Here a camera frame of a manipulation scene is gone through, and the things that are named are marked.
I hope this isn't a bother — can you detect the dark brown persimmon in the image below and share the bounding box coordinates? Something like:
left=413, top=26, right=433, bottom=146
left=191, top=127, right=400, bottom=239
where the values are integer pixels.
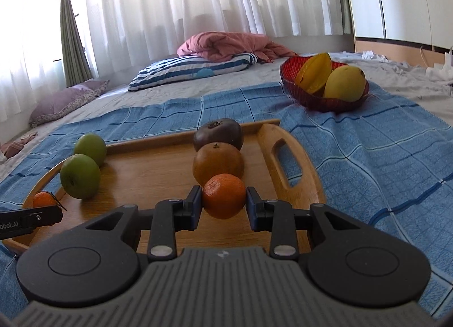
left=193, top=118, right=244, bottom=152

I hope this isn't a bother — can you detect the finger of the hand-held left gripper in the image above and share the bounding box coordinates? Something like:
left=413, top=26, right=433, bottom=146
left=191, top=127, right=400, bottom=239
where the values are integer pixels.
left=30, top=205, right=63, bottom=230

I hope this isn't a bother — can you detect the yellow starfruit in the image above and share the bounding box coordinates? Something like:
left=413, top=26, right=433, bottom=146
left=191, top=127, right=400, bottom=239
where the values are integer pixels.
left=295, top=52, right=333, bottom=95

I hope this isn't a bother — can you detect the brown cloth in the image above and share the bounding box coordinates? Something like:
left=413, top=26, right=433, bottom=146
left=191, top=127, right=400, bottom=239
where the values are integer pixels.
left=0, top=131, right=38, bottom=158

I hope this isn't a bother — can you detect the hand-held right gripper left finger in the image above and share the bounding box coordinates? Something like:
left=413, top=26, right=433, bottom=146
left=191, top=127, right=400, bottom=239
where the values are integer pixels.
left=83, top=185, right=203, bottom=262

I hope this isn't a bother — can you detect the orange mandarin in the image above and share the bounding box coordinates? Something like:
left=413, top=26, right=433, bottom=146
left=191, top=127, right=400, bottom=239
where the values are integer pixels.
left=202, top=173, right=247, bottom=220

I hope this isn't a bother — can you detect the blue white striped pillow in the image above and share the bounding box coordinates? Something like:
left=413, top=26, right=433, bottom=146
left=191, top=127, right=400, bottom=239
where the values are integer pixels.
left=128, top=52, right=258, bottom=92

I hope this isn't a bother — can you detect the wooden bed frame board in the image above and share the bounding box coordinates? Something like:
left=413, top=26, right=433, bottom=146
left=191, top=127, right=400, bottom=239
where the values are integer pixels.
left=355, top=38, right=453, bottom=68

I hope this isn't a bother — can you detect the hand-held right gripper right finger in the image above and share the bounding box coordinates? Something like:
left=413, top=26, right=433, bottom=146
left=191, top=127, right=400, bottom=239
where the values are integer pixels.
left=246, top=186, right=369, bottom=260

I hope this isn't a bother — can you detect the mandarin with stem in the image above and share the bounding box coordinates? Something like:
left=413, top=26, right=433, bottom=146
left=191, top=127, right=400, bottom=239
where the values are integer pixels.
left=33, top=191, right=68, bottom=212

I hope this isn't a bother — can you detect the yellow mango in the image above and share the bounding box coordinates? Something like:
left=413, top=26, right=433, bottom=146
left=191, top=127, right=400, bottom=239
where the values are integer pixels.
left=324, top=66, right=367, bottom=102

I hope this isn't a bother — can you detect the white crumpled cloth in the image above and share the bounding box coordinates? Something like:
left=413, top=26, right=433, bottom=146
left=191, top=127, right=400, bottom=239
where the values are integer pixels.
left=425, top=65, right=453, bottom=83

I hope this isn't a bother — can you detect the red glass bowl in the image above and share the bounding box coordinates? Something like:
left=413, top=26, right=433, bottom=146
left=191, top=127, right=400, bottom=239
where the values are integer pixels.
left=279, top=55, right=369, bottom=113

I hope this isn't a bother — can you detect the wooden tray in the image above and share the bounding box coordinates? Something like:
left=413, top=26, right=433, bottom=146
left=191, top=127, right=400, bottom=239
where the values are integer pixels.
left=12, top=119, right=326, bottom=253

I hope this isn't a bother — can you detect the green apple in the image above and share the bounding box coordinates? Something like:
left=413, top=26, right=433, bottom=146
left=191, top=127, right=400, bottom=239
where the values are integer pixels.
left=73, top=133, right=107, bottom=167
left=60, top=154, right=101, bottom=199

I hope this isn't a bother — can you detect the blue checked blanket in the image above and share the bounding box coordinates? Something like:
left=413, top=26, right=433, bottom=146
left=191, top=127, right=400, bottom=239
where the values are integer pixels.
left=0, top=81, right=453, bottom=317

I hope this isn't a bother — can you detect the pink blanket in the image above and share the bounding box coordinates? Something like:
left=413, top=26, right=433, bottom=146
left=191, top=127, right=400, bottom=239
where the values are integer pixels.
left=177, top=32, right=298, bottom=65

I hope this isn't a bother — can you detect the purple pillow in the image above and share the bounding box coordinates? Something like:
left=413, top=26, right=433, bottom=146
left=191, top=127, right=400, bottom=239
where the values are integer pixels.
left=29, top=79, right=110, bottom=128

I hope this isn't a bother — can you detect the large brownish orange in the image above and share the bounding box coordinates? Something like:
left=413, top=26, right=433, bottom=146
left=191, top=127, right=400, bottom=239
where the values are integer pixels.
left=193, top=142, right=245, bottom=188

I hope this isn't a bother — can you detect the white charging cable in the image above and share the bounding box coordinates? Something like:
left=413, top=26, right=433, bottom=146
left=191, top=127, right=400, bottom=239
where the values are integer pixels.
left=419, top=44, right=453, bottom=70

